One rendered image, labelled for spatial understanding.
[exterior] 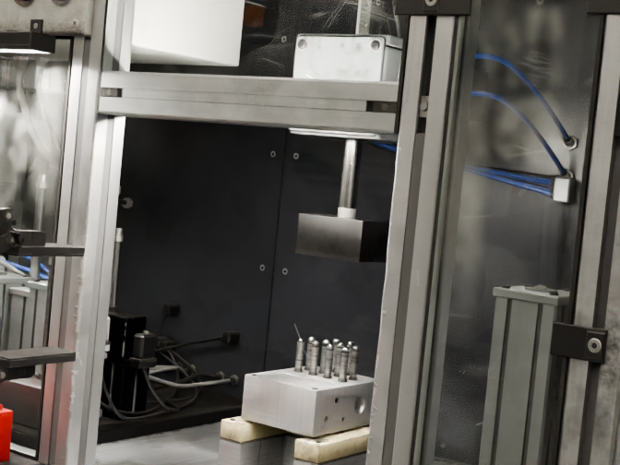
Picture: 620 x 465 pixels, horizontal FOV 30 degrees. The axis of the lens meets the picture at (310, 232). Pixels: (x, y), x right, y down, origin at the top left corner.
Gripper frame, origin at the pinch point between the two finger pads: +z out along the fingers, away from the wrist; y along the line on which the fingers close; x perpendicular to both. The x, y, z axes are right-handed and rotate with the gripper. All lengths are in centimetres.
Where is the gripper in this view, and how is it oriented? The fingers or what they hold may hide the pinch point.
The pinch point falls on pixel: (43, 303)
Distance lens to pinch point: 96.4
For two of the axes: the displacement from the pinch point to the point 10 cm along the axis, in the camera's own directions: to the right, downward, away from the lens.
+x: -8.1, -1.1, 5.8
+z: 5.8, 0.1, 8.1
